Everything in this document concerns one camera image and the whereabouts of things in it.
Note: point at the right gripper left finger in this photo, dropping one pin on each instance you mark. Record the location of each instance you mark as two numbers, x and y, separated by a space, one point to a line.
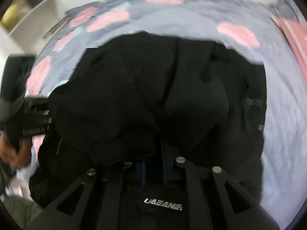
97 201

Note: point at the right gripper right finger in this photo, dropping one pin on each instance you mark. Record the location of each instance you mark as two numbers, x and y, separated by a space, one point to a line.
202 195

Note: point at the black hooded sweatshirt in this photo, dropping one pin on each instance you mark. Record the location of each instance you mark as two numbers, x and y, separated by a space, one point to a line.
139 96

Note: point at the grey floral bed cover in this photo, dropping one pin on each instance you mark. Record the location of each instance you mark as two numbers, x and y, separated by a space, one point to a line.
255 30

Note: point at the grey sleeve left forearm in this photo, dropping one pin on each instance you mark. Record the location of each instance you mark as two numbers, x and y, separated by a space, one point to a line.
23 211

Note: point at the pink pillow white print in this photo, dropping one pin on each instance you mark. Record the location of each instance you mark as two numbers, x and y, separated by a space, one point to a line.
296 40

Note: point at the white shelf unit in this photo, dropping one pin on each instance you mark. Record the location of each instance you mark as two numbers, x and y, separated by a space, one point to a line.
37 23

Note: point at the person's left hand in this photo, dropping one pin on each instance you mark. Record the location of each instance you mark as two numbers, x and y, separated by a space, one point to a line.
17 159

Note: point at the yellow round object on shelf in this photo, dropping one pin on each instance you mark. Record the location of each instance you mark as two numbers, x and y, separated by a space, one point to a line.
11 15

